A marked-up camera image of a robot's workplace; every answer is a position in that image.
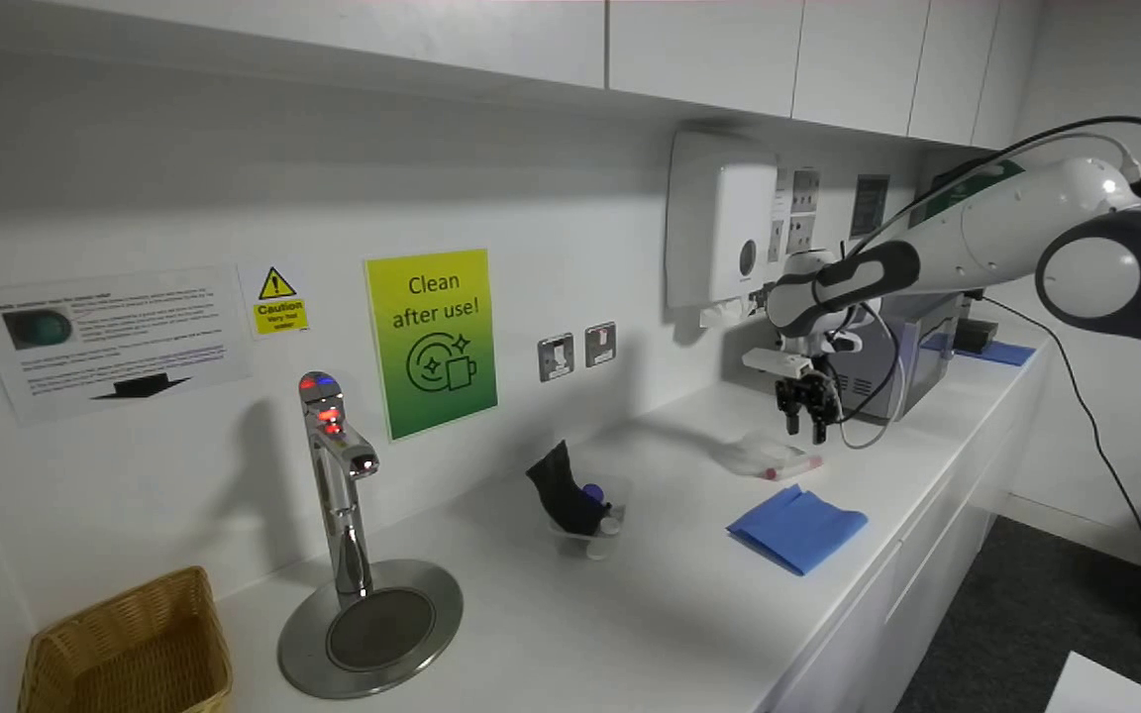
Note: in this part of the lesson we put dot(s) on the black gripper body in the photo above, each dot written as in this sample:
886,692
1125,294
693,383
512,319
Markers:
810,397

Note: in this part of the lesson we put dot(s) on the red marker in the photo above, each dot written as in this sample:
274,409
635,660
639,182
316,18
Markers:
788,468

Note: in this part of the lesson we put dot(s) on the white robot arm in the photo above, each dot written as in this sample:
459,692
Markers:
1077,226

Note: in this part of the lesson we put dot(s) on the grey metal appliance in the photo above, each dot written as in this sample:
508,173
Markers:
908,355

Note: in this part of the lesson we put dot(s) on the blue folded cloth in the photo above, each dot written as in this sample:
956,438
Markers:
800,528

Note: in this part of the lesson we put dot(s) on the blue cloth far counter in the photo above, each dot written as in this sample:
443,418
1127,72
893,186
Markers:
1006,355

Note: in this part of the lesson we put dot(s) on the white paper towel dispenser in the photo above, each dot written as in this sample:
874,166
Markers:
720,212

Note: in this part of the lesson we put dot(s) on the black phone stand object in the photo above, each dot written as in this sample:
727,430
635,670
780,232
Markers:
578,509

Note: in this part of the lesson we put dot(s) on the green clean after use sign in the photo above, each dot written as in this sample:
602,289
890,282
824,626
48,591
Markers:
433,339

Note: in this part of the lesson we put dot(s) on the chrome tap with drain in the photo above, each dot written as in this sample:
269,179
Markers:
368,626

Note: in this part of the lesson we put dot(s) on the yellow warning sticker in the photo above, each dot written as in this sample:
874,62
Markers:
279,305

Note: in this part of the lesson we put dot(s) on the white instruction sheet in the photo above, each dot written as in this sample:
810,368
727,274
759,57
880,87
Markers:
92,342

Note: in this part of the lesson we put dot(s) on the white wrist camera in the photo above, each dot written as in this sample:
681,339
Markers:
780,362

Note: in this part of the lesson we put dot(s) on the wall power socket pair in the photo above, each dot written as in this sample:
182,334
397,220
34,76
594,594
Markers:
578,348

